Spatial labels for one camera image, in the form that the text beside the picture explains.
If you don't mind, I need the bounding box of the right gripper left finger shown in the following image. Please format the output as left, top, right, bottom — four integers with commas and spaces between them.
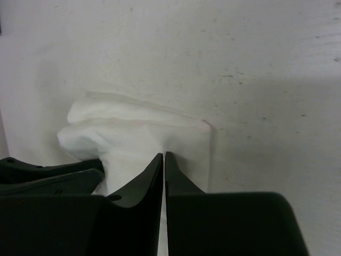
1, 154, 163, 255

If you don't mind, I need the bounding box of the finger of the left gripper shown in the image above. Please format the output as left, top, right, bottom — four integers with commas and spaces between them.
1, 169, 104, 196
1, 157, 103, 184

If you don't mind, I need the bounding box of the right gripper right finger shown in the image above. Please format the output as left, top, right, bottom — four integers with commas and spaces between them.
165, 152, 308, 255

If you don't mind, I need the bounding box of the white tank top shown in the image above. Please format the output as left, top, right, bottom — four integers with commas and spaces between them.
58, 92, 211, 195

